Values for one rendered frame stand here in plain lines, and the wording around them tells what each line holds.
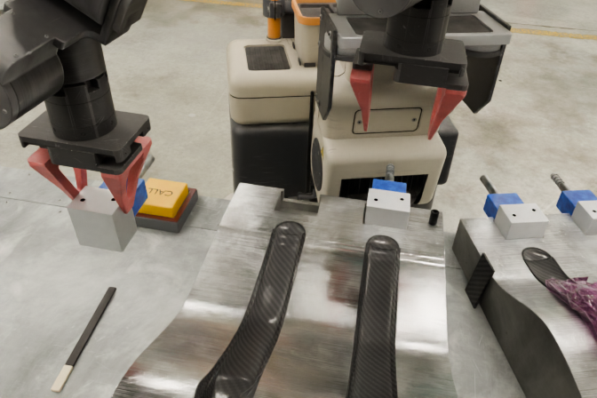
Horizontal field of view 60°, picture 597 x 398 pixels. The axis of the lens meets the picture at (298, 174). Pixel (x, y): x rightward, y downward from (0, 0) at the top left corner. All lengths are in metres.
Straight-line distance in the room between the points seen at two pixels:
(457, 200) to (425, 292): 1.65
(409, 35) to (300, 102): 0.69
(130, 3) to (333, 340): 0.34
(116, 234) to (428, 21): 0.37
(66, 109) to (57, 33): 0.08
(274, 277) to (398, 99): 0.46
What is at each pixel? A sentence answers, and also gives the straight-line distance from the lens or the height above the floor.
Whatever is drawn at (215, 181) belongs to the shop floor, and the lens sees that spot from 2.19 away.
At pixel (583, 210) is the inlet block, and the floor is 0.88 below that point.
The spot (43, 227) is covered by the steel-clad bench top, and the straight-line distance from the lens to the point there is 0.81.
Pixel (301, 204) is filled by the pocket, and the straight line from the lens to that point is 0.67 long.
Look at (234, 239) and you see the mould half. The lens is 0.60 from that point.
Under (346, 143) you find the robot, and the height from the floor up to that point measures 0.80.
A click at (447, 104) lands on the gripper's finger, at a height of 1.06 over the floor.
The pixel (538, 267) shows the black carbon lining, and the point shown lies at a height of 0.85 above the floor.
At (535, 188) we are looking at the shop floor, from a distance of 2.41.
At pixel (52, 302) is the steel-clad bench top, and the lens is 0.70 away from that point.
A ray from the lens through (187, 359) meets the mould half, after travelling 0.46.
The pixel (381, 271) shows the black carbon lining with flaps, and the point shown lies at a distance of 0.58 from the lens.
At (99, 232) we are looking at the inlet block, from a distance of 0.57.
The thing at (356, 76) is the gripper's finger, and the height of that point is 1.08.
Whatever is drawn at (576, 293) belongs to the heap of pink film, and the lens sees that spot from 0.61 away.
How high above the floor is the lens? 1.30
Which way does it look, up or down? 36 degrees down
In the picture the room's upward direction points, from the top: 2 degrees clockwise
